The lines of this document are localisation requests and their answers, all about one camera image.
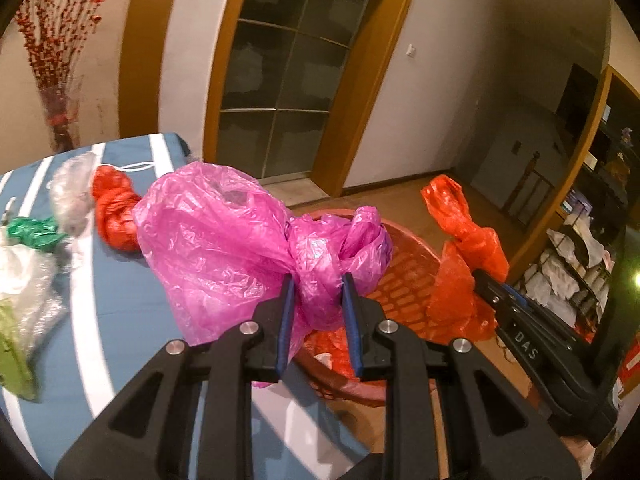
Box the glass door with wooden frame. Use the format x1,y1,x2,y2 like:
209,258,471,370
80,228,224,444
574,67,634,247
202,0,426,198

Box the cluttered storage shelf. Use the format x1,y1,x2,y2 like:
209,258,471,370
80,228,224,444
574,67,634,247
520,125,640,341

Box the large clear plastic bag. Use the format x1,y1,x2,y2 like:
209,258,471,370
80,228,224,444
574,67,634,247
0,227,71,356

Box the green plastic bag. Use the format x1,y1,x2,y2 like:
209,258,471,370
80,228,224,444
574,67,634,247
6,216,68,253

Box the wooden chair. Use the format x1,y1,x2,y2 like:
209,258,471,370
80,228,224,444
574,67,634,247
502,152,556,221

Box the red plastic bag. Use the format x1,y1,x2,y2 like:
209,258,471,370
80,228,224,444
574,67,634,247
91,165,151,253

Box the pink plastic bag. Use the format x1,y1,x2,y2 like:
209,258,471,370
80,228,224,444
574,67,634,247
134,161,393,391

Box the blue white striped tablecloth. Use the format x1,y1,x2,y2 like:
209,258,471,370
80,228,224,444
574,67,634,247
0,132,381,480

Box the yellow-green packet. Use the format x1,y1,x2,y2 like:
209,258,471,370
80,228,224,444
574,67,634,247
0,300,41,401

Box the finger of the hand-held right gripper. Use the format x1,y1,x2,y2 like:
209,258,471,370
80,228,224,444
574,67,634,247
472,269,576,386
500,282,596,346

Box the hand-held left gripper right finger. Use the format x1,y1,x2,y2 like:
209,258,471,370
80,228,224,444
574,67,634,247
341,272,583,480

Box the orange plastic bag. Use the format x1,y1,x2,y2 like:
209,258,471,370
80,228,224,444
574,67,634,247
420,175,511,343
302,327,386,381

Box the orange plastic waste basket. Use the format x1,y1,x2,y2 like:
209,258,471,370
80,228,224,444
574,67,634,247
290,208,501,408

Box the red berry branch decoration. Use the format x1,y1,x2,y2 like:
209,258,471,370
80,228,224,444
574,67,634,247
15,0,108,153

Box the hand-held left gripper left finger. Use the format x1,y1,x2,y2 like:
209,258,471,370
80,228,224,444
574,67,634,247
54,275,296,480

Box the small clear plastic bag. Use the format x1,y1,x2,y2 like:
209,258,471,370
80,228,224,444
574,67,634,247
49,152,98,241

